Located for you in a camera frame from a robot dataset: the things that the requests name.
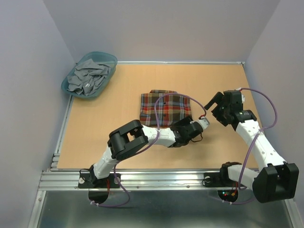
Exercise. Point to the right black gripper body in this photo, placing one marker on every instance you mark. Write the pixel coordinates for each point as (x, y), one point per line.
(220, 111)

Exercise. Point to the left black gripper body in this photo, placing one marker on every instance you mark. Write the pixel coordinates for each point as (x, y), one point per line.
(183, 123)

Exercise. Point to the plaid long sleeve shirt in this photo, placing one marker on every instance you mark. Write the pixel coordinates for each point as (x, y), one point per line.
(168, 106)

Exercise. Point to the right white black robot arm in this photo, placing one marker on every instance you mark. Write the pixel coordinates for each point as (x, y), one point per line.
(264, 171)

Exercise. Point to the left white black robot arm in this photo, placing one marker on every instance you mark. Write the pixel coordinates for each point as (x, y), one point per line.
(127, 140)

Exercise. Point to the grey long sleeve shirt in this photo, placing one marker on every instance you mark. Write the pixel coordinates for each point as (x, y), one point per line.
(88, 78)

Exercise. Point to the teal plastic basket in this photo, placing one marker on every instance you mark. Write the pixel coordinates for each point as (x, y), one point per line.
(100, 58)

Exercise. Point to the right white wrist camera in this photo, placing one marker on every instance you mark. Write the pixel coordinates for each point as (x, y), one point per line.
(242, 96)

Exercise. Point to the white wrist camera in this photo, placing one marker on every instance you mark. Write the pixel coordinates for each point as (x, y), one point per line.
(204, 122)
(242, 96)

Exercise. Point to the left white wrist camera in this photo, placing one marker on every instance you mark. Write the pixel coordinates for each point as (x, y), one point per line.
(204, 122)

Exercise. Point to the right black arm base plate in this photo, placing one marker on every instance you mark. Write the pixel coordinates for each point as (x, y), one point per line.
(215, 179)

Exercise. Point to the aluminium front rail frame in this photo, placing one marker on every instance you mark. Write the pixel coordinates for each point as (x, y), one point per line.
(151, 195)

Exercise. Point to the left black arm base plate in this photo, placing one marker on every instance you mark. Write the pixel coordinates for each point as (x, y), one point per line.
(87, 181)

